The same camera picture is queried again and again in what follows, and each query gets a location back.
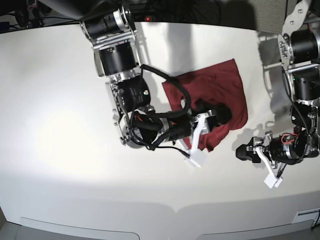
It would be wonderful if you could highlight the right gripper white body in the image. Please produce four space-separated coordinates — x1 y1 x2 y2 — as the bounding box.
178 112 214 154

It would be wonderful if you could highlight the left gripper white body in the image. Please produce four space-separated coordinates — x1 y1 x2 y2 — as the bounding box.
252 131 284 178

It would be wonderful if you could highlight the dark red long-sleeve shirt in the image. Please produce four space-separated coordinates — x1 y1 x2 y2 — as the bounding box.
175 59 248 152

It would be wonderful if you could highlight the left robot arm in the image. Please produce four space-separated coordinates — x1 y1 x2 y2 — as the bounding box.
235 0 320 189

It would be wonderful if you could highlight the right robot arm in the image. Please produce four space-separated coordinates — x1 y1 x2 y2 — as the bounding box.
44 0 232 167

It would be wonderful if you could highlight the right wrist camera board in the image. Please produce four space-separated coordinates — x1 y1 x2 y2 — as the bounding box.
184 149 207 168

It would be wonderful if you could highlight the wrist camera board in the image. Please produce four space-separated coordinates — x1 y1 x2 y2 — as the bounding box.
264 174 283 189
184 149 207 168

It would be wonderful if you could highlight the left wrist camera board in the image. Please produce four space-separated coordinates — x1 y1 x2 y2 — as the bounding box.
264 174 283 189

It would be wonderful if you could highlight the white power strip red switch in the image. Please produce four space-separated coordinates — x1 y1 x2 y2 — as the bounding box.
133 15 154 22

